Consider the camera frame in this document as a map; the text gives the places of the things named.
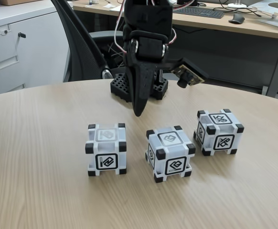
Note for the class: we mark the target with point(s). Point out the white cube layered diamond symbol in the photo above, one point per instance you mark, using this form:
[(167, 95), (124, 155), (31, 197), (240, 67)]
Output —
[(170, 155)]

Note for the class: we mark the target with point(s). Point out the white cube crossed symbol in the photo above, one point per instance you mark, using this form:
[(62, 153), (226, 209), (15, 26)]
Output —
[(217, 133)]

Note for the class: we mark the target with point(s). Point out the metal table clamp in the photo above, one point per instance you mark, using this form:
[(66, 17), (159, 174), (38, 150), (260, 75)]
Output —
[(161, 76)]

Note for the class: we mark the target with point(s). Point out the grey round seat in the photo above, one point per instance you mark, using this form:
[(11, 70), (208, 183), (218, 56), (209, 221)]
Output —
[(171, 77)]

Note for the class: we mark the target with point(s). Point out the white paper sheet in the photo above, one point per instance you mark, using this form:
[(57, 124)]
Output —
[(110, 7)]

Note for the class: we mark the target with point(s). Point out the black computer keyboard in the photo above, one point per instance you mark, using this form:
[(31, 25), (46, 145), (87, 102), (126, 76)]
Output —
[(201, 13)]

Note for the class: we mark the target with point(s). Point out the white cube zigzag symbol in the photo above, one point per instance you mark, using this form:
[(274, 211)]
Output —
[(105, 148)]

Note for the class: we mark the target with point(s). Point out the black mesh office chair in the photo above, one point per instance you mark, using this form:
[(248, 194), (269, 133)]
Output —
[(81, 47)]

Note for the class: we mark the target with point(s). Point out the dark computer mouse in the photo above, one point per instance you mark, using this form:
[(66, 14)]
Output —
[(237, 19)]

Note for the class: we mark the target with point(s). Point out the white round lamp base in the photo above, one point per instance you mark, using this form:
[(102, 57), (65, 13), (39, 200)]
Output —
[(237, 5)]

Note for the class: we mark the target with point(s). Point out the white drawer cabinet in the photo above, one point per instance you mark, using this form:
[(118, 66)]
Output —
[(34, 59)]

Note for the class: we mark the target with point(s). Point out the black cabinet key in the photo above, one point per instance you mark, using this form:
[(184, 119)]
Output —
[(22, 35)]

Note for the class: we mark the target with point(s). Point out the silver laptop stand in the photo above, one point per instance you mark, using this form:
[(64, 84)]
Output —
[(272, 22)]

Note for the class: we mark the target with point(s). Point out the round cabinet lock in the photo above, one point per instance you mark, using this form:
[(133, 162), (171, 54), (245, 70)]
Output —
[(4, 31)]

